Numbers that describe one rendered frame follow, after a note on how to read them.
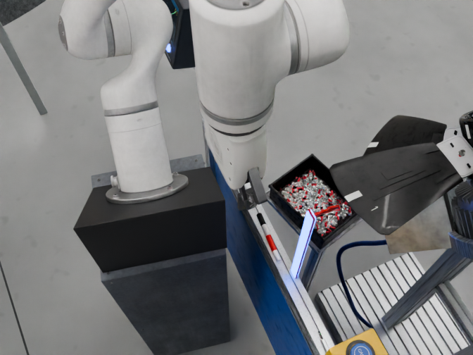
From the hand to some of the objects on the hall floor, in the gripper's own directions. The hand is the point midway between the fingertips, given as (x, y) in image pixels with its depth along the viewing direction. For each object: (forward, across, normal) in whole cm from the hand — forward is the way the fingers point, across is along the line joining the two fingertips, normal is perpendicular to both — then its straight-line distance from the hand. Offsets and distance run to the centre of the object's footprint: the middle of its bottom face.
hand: (236, 177), depth 68 cm
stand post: (+143, -10, -64) cm, 157 cm away
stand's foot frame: (+143, -20, -64) cm, 158 cm away
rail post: (+143, +53, -14) cm, 153 cm away
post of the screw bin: (+143, +11, -33) cm, 147 cm away
